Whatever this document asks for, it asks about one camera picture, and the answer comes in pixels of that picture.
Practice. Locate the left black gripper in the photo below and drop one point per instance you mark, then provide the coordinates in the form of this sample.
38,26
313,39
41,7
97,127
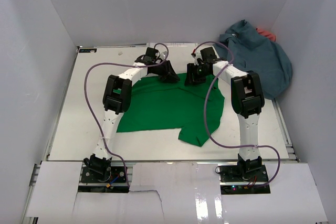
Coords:
169,75

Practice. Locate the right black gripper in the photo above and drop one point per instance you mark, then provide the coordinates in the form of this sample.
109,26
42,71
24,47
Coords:
191,68

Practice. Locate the green polo shirt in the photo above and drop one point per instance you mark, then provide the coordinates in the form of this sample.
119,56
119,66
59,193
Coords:
195,110

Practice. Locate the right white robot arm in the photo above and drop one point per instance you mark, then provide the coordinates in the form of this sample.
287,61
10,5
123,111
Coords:
247,101

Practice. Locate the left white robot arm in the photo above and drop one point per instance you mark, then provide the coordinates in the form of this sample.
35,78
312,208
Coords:
117,100

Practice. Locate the white printed label strip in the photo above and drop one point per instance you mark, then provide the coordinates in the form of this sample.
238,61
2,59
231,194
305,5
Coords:
175,44

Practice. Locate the blue-grey t shirt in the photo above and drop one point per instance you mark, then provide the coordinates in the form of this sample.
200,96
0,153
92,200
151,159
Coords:
255,52

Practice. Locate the black label sticker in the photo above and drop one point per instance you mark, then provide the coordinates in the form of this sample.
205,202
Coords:
87,50

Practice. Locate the coral red t shirt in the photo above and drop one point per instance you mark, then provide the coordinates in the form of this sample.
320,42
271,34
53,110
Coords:
267,34

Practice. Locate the white paper sheet front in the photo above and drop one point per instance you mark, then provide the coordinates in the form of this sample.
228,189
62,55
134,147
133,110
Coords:
174,193

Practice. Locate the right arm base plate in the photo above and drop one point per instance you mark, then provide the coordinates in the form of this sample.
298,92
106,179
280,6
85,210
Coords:
233,182

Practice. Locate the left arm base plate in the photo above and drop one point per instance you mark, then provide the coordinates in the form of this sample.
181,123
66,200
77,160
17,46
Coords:
114,181

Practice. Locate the aluminium table frame rail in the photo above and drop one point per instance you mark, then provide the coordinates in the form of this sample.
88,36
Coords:
285,134

